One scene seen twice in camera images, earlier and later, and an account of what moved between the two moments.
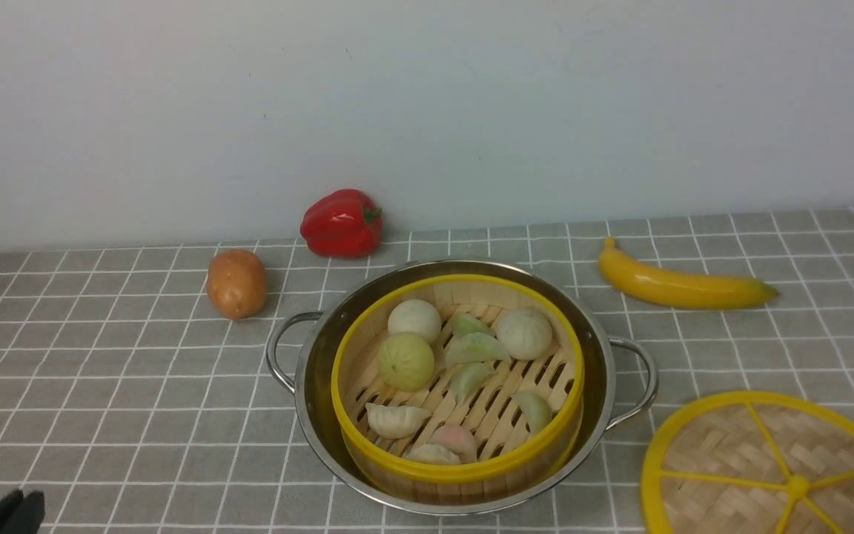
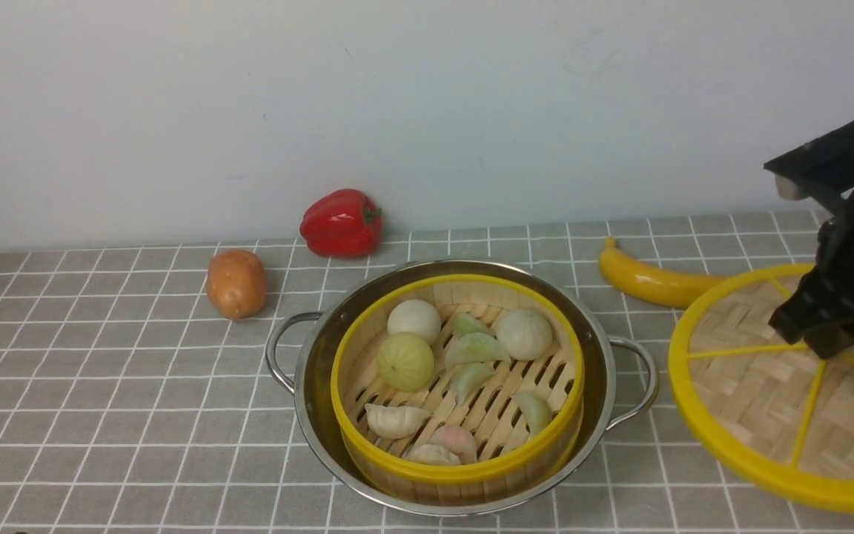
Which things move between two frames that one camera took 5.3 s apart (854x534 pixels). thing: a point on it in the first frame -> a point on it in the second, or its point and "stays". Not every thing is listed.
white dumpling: (391, 421) stays
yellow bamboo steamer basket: (454, 389) stays
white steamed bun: (415, 316) stays
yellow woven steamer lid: (755, 462) -> (826, 431)
